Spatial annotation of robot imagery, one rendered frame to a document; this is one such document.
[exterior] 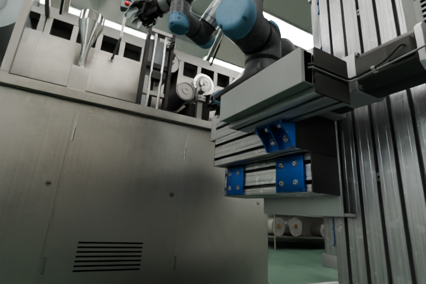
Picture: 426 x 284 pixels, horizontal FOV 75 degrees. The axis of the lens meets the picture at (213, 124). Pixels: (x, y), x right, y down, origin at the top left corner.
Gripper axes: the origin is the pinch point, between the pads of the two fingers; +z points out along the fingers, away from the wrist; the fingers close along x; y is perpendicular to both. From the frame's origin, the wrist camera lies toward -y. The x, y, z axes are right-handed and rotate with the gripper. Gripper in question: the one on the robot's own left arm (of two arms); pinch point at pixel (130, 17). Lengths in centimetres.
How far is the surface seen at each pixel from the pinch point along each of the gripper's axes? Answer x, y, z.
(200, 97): 63, 3, 8
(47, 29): -4, -25, 84
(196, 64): 86, -48, 38
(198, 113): 66, 12, 10
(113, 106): 11.5, 36.0, 10.8
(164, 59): 35.2, -8.0, 15.1
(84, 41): 6, -11, 52
